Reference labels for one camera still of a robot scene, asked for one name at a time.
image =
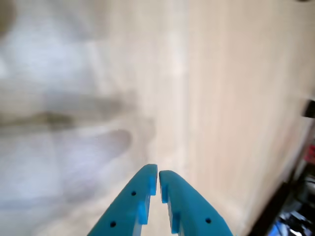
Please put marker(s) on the red cardboard box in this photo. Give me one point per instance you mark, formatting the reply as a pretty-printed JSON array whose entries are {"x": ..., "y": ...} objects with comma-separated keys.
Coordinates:
[{"x": 310, "y": 153}]

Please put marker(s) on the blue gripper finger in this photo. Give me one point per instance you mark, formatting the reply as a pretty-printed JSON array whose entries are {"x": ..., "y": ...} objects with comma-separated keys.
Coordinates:
[
  {"x": 128, "y": 209},
  {"x": 194, "y": 211}
]

